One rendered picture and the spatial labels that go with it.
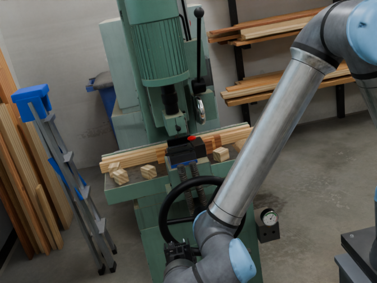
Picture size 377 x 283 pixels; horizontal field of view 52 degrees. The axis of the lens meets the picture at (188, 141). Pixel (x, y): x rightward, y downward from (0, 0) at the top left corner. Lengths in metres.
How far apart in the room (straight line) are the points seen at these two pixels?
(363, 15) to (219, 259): 0.56
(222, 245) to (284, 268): 1.40
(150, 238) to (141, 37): 0.72
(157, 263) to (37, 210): 1.39
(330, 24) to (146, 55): 0.70
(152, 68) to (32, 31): 2.58
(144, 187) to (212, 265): 0.58
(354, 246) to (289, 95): 0.71
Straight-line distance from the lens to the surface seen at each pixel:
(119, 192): 1.38
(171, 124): 1.43
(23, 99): 2.13
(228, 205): 0.94
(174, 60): 1.35
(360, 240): 1.49
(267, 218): 1.48
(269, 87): 3.47
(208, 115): 1.66
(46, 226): 2.83
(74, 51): 3.79
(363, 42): 0.77
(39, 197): 2.72
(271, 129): 0.90
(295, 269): 2.28
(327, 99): 4.27
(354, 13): 0.80
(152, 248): 1.51
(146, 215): 1.43
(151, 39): 1.33
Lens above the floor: 1.48
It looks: 21 degrees down
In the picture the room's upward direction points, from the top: 11 degrees counter-clockwise
